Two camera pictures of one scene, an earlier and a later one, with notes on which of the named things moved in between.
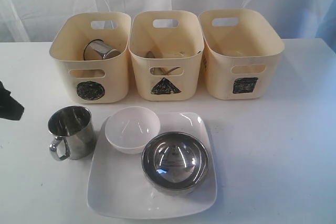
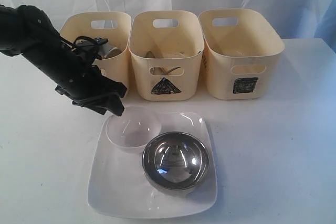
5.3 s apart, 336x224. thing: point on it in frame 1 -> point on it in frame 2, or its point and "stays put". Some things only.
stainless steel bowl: x=175 y=163 stays put
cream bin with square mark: x=241 y=55 stays put
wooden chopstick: x=163 y=70 -> x=169 y=71
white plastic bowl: x=129 y=129 stays put
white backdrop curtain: x=302 y=4 stays put
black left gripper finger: x=10 y=108 -> x=115 y=87
